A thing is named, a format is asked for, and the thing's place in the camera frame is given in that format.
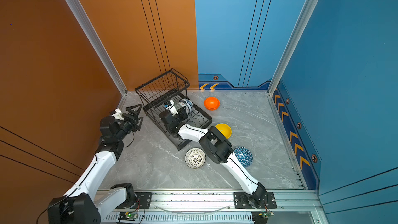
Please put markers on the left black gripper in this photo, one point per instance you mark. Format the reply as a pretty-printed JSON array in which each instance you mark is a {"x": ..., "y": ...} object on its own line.
[{"x": 133, "y": 121}]

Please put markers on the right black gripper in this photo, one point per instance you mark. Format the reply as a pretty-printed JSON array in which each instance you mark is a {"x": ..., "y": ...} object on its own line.
[{"x": 183, "y": 113}]

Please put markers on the green patterned white bowl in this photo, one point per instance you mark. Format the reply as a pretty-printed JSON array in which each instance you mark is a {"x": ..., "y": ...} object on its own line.
[{"x": 183, "y": 107}]

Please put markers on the yellow plastic bowl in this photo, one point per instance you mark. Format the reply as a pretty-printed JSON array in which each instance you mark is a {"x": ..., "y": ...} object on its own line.
[{"x": 224, "y": 129}]

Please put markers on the blue floral white bowl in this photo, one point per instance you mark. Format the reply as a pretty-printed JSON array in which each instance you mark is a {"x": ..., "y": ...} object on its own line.
[{"x": 189, "y": 105}]

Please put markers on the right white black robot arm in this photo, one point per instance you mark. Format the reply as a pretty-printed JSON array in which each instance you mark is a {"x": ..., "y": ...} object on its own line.
[{"x": 219, "y": 150}]

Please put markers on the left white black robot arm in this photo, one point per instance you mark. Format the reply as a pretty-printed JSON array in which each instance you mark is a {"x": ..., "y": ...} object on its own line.
[{"x": 78, "y": 205}]

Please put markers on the white red-dotted bowl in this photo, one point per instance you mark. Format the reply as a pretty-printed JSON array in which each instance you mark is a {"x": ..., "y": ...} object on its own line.
[{"x": 195, "y": 158}]

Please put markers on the orange plastic bowl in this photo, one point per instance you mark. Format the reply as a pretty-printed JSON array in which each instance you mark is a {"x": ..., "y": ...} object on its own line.
[{"x": 211, "y": 103}]

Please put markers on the dark blue geometric bowl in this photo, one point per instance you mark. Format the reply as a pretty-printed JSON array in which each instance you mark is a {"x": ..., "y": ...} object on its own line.
[{"x": 244, "y": 156}]

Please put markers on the left green circuit board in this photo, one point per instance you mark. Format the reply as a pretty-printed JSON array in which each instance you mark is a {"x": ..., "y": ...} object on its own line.
[{"x": 127, "y": 216}]

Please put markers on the green circuit board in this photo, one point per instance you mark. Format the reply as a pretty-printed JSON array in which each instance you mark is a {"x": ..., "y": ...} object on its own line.
[
  {"x": 127, "y": 216},
  {"x": 266, "y": 214}
]

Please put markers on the right green circuit board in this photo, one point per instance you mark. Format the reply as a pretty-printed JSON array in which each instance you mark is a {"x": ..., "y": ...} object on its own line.
[{"x": 266, "y": 214}]

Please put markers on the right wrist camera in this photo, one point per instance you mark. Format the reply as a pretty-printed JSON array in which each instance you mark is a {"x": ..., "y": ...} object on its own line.
[{"x": 170, "y": 106}]

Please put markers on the black wire dish rack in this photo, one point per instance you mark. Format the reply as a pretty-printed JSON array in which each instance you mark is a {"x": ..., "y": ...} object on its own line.
[{"x": 171, "y": 85}]

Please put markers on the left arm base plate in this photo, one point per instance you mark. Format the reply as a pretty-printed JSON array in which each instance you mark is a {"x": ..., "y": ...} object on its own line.
[{"x": 142, "y": 201}]

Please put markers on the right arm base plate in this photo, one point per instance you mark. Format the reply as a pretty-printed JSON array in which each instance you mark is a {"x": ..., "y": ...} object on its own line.
[{"x": 241, "y": 201}]

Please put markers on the aluminium front rail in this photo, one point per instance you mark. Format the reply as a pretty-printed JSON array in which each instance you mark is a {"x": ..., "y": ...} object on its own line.
[{"x": 210, "y": 206}]

